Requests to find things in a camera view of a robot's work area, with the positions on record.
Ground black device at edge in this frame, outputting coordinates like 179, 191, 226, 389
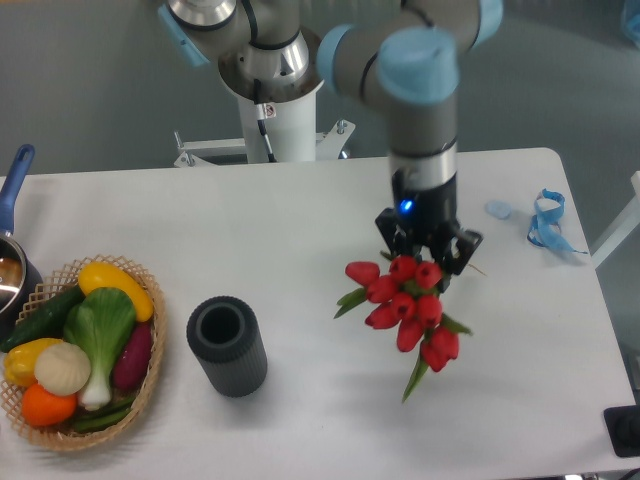
603, 405, 639, 458

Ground orange fruit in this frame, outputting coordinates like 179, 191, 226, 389
21, 384, 77, 427

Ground dark green cucumber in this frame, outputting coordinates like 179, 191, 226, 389
1, 285, 85, 353

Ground yellow bell pepper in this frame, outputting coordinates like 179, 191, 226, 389
4, 338, 63, 388

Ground green bean pods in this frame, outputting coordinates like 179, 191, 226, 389
71, 396, 134, 434

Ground dark grey ribbed vase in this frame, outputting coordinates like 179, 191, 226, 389
186, 296, 268, 398

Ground white frame at right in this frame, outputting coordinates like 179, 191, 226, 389
591, 171, 639, 269

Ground blue handled saucepan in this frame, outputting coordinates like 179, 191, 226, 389
1, 144, 42, 340

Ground white garlic bulb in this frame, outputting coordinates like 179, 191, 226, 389
34, 342, 91, 396

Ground blue ribbon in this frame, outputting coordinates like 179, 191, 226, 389
526, 188, 588, 255

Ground red tulip bouquet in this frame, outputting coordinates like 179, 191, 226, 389
334, 253, 473, 401

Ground woven wicker basket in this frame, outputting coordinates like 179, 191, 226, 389
1, 254, 168, 452

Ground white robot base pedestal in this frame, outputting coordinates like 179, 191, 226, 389
173, 90, 356, 168

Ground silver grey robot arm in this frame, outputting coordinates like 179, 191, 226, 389
158, 1, 504, 275

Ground green bok choy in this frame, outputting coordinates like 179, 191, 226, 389
63, 287, 136, 412

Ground yellow squash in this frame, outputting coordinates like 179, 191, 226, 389
78, 261, 154, 323

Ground purple sweet potato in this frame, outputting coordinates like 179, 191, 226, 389
112, 323, 153, 391

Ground light blue round cap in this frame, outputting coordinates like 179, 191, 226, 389
485, 200, 512, 220

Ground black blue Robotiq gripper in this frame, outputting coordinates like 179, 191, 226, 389
375, 172, 484, 293

